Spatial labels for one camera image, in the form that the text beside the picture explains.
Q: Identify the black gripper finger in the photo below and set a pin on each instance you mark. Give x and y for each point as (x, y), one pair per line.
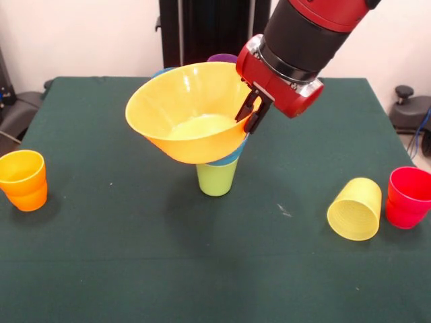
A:
(246, 107)
(257, 116)

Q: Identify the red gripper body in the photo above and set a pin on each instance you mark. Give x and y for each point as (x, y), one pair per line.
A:
(279, 91)

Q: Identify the cyan bowl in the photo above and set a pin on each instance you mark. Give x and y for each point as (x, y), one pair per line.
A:
(232, 158)

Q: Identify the large yellow bowl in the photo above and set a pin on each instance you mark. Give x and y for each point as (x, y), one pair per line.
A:
(188, 101)

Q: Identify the green cup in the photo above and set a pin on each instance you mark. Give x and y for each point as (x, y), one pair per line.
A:
(215, 181)

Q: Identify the yellow-green cup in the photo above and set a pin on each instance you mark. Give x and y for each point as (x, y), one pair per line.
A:
(357, 215)

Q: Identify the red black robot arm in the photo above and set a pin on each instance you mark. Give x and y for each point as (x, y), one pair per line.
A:
(309, 30)

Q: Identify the purple cup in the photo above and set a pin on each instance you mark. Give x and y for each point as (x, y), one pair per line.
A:
(222, 58)

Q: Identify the blue bowl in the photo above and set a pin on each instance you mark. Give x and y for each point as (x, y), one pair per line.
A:
(161, 71)

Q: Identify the pink cup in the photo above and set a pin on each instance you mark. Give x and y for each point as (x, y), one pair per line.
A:
(407, 208)

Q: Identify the dark green tablecloth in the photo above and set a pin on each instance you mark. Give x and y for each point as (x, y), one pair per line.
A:
(134, 252)

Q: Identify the orange cup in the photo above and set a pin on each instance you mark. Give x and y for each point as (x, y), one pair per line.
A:
(23, 195)

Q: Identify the black equipment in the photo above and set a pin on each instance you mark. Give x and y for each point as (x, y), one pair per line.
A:
(4, 84)

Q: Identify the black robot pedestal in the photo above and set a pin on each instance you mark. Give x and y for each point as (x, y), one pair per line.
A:
(202, 33)

